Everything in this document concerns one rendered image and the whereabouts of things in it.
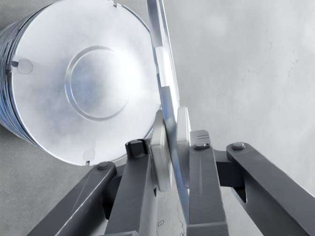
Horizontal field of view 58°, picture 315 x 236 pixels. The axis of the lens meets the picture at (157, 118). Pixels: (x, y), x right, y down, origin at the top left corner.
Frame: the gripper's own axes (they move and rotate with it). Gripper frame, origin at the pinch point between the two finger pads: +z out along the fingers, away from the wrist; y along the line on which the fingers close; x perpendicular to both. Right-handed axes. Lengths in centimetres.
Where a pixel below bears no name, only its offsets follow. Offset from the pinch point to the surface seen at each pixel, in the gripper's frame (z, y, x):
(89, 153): 26.9, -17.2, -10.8
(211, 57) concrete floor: 100, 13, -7
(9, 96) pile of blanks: 22.0, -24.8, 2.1
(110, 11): 34.1, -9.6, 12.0
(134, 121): 34.3, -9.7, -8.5
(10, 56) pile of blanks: 23.2, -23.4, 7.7
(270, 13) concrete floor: 133, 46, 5
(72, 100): 26.2, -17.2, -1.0
